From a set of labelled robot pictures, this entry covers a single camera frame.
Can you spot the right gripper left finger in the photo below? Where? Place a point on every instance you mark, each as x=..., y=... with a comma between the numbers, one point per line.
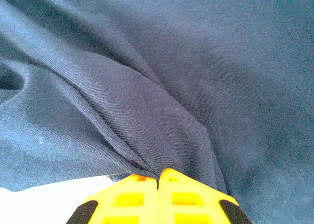
x=127, y=199

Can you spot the dark blue t-shirt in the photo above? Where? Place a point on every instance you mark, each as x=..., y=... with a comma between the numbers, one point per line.
x=171, y=62

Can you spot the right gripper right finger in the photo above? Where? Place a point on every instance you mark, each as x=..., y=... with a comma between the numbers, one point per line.
x=191, y=199

